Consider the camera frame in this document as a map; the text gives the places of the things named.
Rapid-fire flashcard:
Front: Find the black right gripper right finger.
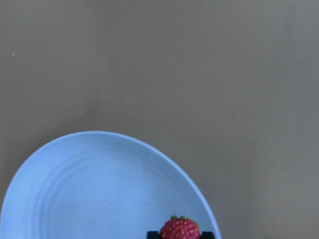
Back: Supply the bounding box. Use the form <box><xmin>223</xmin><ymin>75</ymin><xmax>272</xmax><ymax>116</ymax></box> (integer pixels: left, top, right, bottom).
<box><xmin>201</xmin><ymin>232</ymin><xmax>214</xmax><ymax>239</ymax></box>

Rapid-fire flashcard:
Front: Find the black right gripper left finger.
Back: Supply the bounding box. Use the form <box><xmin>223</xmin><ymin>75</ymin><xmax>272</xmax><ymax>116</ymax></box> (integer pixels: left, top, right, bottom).
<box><xmin>146</xmin><ymin>231</ymin><xmax>160</xmax><ymax>239</ymax></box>

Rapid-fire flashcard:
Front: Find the blue round plate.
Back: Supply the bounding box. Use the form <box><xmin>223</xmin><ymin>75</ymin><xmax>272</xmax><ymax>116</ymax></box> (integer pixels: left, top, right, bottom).
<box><xmin>0</xmin><ymin>131</ymin><xmax>221</xmax><ymax>239</ymax></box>

